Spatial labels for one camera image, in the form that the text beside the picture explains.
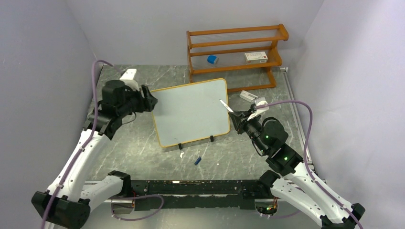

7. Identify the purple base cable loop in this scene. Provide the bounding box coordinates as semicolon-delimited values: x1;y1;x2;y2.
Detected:
110;195;164;221

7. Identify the white whiteboard eraser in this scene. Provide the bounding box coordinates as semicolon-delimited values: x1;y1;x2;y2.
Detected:
239;90;258;102

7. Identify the blue marker cap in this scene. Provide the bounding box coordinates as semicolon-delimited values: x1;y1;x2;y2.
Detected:
194;157;202;165

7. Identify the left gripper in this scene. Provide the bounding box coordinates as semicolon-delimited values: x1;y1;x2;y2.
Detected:
117;83;157;117

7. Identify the white red cardboard box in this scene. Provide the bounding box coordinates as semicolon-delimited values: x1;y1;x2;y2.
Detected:
244;52;268;64

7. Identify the blue eraser block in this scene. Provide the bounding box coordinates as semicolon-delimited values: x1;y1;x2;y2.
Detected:
207;55;219;65

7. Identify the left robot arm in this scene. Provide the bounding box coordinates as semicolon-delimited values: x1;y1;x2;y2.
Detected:
32;79;158;229

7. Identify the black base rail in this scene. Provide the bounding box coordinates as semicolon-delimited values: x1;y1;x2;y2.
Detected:
131;180;273;211

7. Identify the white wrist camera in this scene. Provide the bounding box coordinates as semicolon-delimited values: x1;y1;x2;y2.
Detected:
119;68;139;91
247;97;269;121

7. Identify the orange wooden shelf rack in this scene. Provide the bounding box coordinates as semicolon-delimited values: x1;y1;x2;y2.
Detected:
186;23;289;93

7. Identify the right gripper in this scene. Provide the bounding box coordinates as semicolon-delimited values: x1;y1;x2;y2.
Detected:
229;109;269;154

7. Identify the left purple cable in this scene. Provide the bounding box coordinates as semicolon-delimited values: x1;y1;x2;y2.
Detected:
39;60;124;229

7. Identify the yellow framed whiteboard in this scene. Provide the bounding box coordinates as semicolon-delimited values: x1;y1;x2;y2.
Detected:
151;78;231;148

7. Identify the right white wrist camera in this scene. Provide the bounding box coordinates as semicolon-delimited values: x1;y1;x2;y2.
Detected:
247;97;269;121

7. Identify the white blue whiteboard marker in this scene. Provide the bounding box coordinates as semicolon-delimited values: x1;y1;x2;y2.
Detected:
220;100;234;113

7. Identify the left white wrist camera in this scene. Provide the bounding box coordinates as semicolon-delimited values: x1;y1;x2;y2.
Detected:
119;68;139;91

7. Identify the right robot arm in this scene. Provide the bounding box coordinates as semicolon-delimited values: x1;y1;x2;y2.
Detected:
228;110;365;229

